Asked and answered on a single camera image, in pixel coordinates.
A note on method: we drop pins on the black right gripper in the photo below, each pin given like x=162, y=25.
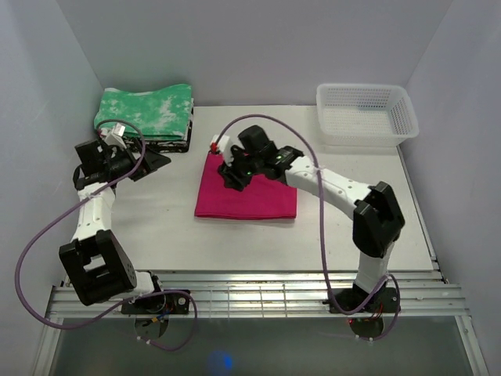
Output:
x=232, y=179

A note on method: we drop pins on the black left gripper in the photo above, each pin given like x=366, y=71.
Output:
x=150, y=161

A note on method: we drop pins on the pink trousers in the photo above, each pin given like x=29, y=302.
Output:
x=263, y=199

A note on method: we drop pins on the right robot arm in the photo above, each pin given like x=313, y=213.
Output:
x=377, y=219

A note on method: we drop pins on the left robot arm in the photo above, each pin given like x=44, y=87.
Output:
x=94, y=260

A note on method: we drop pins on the dark camouflage folded trousers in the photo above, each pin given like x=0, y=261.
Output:
x=172, y=145

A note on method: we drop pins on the green white folded trousers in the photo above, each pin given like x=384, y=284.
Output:
x=152, y=103

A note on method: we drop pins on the white plastic basket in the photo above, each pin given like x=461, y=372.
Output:
x=365, y=114

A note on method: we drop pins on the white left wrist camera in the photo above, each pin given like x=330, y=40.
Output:
x=114, y=136

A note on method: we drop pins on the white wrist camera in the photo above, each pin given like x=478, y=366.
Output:
x=222, y=145
x=114, y=136

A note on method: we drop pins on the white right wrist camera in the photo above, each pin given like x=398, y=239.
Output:
x=222, y=145

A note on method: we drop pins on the aluminium table frame rail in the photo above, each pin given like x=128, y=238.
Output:
x=259, y=290

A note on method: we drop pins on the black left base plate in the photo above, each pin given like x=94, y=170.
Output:
x=176, y=303

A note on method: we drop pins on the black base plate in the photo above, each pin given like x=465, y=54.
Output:
x=176, y=303
x=385, y=300

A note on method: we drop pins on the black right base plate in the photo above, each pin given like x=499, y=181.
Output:
x=385, y=300

